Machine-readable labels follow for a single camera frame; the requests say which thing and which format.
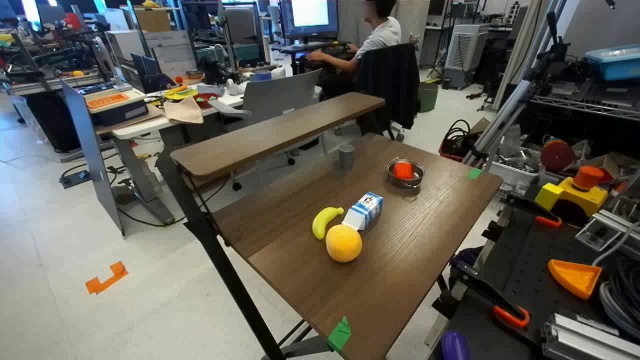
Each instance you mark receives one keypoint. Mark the black box with orange tray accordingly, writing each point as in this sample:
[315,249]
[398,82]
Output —
[117,111]

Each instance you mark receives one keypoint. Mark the cardboard box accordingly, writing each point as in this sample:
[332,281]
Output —
[152,20]

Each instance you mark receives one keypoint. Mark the grey cup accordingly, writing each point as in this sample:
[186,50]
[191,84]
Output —
[346,158]

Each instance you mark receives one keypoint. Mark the yellow toy banana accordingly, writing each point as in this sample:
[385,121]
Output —
[322,223]

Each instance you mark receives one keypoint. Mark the white blue milk carton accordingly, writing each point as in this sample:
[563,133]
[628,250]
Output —
[366,209]

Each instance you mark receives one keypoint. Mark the round orange toy fruit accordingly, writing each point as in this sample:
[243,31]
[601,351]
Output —
[344,244]

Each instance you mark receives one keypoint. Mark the orange toy in bowl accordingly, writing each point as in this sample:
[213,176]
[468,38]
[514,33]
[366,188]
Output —
[402,170]

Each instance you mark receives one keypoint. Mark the metal bowl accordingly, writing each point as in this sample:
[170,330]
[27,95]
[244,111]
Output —
[409,182]

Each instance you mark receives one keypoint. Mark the grey office chair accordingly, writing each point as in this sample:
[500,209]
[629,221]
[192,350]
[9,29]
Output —
[280,95]

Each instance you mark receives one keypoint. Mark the office chair with black jacket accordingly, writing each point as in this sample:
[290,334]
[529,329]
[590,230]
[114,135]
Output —
[392,80]

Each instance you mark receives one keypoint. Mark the green waste bin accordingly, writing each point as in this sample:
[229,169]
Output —
[428,97]

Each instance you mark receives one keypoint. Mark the beige cloth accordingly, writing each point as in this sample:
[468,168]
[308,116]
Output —
[184,111]

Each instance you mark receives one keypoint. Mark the green tape piece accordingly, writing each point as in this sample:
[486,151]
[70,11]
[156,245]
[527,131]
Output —
[474,173]
[340,335]

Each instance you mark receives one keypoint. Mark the person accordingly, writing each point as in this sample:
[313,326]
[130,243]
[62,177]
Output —
[385,35]

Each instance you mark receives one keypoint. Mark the monitor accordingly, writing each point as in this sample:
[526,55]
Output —
[310,15]

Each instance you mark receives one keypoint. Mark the white desk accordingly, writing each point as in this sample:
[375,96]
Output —
[145,129]

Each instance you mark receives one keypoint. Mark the white plastic tray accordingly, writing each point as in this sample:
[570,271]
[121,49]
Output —
[510,172]

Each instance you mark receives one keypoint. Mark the white portable air conditioner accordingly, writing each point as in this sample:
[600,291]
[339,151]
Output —
[465,52]

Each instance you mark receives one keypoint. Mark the laptop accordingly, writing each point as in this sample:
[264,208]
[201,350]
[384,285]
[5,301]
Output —
[147,70]

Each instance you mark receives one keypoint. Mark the purple round object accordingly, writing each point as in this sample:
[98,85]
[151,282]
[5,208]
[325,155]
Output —
[454,346]

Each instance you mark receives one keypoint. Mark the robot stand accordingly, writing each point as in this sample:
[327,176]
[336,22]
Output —
[525,265]

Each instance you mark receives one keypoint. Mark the grey partition panel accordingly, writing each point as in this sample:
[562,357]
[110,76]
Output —
[90,145]

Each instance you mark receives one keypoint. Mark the orange floor tape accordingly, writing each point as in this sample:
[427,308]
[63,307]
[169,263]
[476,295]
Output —
[105,280]

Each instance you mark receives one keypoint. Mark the red disc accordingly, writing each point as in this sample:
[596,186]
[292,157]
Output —
[556,156]

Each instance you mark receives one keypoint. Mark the yellow emergency stop button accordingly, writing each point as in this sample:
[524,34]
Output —
[580,195]

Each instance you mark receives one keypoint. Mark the orange plastic wedge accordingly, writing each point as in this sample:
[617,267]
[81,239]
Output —
[575,277]

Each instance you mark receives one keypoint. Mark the aluminium profile bar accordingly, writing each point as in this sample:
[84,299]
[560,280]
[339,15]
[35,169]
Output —
[602,230]
[580,340]

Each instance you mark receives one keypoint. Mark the blue plastic bin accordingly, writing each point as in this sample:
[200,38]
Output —
[615,62]

